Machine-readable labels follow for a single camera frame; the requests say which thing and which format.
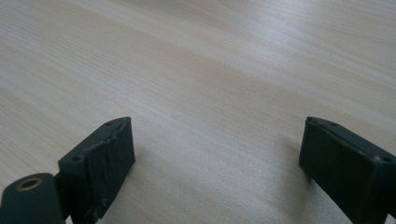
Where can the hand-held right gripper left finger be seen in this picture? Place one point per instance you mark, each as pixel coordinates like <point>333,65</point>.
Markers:
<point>101,168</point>

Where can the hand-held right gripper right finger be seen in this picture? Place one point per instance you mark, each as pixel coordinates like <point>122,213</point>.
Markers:
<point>345,168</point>

